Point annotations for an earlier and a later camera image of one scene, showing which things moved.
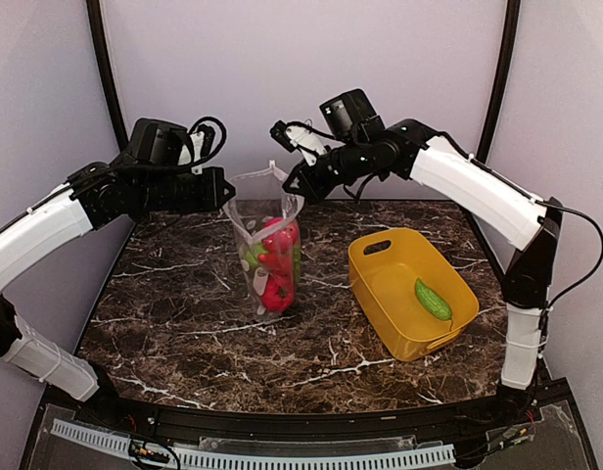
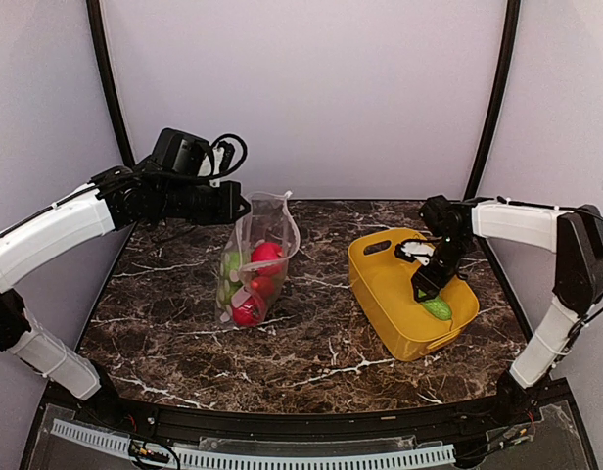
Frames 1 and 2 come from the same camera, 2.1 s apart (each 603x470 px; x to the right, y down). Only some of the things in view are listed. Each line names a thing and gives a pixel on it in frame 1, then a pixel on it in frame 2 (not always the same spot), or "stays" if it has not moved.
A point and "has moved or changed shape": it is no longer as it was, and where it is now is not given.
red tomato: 278,292 to 250,313
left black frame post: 103,58 stays
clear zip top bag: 266,218 has moved or changed shape
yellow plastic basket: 412,296 stays
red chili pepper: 280,263 to 263,285
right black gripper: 312,187 to 433,283
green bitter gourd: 433,303 stays
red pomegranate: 282,241 to 267,258
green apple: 253,254 to 233,269
